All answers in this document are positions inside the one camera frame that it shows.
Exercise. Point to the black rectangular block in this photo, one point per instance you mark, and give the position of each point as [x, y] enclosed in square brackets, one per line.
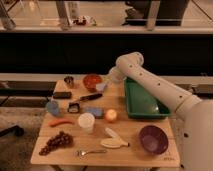
[62, 95]

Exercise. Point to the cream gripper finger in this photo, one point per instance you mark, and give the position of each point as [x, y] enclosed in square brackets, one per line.
[107, 83]

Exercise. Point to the white plastic cup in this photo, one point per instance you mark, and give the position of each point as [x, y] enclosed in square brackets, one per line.
[86, 121]

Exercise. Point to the blue sponge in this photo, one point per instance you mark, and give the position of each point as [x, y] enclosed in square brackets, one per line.
[96, 111]

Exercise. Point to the red bowl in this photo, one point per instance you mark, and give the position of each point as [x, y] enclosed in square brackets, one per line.
[90, 81]

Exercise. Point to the metal spoon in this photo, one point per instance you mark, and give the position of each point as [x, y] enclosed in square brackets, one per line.
[84, 152]

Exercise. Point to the red-yellow apple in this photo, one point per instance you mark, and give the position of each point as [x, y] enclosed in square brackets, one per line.
[110, 115]

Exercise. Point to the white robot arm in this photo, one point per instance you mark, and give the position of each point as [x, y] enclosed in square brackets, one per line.
[197, 151]

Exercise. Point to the green plastic tray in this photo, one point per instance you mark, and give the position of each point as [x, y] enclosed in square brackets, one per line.
[140, 104]

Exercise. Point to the blue plastic cup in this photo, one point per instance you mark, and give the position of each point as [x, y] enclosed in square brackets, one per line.
[53, 108]

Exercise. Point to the purple bowl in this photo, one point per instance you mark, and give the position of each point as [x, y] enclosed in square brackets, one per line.
[153, 139]

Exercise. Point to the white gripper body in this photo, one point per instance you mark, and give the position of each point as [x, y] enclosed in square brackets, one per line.
[115, 75]

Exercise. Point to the dark grape bunch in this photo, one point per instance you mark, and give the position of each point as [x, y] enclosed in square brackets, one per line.
[60, 140]

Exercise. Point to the small metal cup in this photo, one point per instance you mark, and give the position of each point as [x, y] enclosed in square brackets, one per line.
[69, 80]

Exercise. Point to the yellow banana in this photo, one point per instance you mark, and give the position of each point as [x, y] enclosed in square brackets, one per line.
[114, 140]

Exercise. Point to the wooden table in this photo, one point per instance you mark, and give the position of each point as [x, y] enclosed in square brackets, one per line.
[128, 129]

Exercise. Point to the black-handled knife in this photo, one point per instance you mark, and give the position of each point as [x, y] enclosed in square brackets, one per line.
[88, 97]

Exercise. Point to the black square sponge holder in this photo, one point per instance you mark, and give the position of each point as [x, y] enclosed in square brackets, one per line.
[74, 108]

